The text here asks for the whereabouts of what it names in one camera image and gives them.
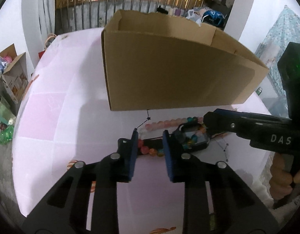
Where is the open cardboard box with items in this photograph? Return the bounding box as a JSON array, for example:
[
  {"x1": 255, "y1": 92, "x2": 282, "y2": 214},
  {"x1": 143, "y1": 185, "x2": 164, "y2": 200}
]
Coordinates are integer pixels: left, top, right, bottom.
[{"x1": 0, "y1": 44, "x2": 28, "y2": 113}]

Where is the multicolour bead bracelet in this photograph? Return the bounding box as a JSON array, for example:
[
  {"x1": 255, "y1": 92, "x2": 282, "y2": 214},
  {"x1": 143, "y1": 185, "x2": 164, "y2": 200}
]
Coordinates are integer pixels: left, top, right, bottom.
[{"x1": 137, "y1": 138, "x2": 165, "y2": 157}]

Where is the brown cardboard box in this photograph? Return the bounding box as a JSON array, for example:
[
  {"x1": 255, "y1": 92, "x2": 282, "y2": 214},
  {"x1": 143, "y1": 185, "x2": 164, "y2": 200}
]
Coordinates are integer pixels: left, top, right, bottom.
[{"x1": 101, "y1": 10, "x2": 268, "y2": 111}]

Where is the right hand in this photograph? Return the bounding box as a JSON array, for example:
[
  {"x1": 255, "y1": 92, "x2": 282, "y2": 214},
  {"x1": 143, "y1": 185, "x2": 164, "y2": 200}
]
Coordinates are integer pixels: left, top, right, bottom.
[{"x1": 269, "y1": 153, "x2": 300, "y2": 200}]

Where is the pink bead bracelet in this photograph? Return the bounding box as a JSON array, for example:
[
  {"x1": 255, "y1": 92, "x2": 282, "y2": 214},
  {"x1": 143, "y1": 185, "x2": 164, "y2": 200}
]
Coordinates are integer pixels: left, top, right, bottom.
[{"x1": 144, "y1": 116, "x2": 206, "y2": 133}]

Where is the white plastic bag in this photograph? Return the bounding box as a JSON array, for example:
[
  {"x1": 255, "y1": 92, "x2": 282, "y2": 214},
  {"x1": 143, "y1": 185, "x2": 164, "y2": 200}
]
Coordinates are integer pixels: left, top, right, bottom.
[{"x1": 186, "y1": 9, "x2": 203, "y2": 26}]

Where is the teal floral hanging cloth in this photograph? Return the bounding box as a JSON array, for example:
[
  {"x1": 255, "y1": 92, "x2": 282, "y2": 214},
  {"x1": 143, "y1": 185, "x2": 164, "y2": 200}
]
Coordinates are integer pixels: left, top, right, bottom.
[{"x1": 255, "y1": 6, "x2": 300, "y2": 118}]

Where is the black smart watch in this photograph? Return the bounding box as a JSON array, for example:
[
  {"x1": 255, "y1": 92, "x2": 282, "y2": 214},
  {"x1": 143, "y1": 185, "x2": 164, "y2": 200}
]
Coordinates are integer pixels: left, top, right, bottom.
[{"x1": 172, "y1": 121, "x2": 210, "y2": 153}]

